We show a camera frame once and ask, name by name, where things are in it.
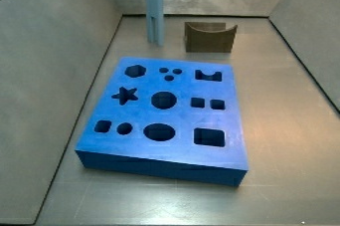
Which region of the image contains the light blue square-circle peg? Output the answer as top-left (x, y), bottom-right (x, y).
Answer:
top-left (147, 0), bottom-right (166, 46)

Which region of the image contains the blue shape-sorter board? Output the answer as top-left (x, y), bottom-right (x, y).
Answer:
top-left (76, 57), bottom-right (248, 186)

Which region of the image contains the brown curved block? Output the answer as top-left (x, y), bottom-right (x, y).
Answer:
top-left (184, 22), bottom-right (238, 53)

